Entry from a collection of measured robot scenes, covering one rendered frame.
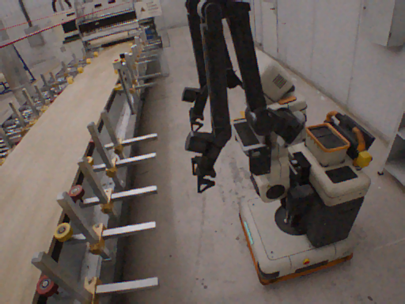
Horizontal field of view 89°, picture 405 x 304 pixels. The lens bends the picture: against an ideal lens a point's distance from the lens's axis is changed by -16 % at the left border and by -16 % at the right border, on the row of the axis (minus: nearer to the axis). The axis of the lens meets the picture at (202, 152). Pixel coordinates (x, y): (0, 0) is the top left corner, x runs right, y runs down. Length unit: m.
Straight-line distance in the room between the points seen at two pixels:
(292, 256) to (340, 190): 0.55
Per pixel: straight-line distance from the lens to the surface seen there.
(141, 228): 1.09
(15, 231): 1.39
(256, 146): 1.04
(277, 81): 0.94
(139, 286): 0.98
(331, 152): 1.27
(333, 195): 1.24
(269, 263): 1.55
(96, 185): 1.21
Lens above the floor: 1.66
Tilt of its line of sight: 37 degrees down
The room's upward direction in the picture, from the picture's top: 11 degrees counter-clockwise
